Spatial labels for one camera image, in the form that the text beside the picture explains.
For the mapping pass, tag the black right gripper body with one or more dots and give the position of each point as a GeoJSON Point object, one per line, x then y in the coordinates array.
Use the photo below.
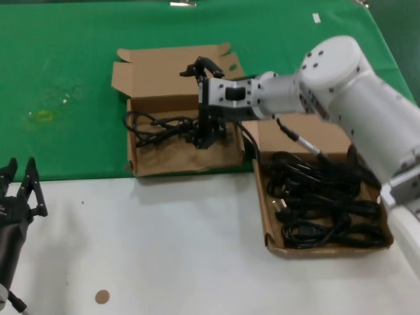
{"type": "Point", "coordinates": [204, 96]}

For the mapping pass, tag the round cardboard disc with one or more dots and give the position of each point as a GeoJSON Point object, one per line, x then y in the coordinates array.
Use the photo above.
{"type": "Point", "coordinates": [101, 297]}

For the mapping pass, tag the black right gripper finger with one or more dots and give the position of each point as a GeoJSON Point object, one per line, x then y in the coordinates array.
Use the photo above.
{"type": "Point", "coordinates": [205, 65]}
{"type": "Point", "coordinates": [208, 134]}

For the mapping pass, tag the open brown cardboard box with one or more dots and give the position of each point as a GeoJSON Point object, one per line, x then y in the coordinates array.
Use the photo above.
{"type": "Point", "coordinates": [170, 157]}
{"type": "Point", "coordinates": [328, 134]}

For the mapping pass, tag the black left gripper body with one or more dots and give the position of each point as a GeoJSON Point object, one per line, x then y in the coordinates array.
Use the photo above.
{"type": "Point", "coordinates": [13, 211]}

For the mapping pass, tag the metal table clamp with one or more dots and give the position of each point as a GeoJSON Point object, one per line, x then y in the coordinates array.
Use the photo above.
{"type": "Point", "coordinates": [182, 4]}
{"type": "Point", "coordinates": [362, 2]}

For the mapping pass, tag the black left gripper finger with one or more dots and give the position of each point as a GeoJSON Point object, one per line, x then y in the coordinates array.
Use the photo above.
{"type": "Point", "coordinates": [33, 188]}
{"type": "Point", "coordinates": [8, 178]}

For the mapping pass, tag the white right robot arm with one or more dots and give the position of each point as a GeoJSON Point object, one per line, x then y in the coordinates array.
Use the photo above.
{"type": "Point", "coordinates": [344, 85]}

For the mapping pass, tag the green tablecloth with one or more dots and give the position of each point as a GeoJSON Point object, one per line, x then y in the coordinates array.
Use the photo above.
{"type": "Point", "coordinates": [65, 49]}

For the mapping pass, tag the white label sticker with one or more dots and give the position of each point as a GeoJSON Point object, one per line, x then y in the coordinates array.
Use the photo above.
{"type": "Point", "coordinates": [316, 18]}

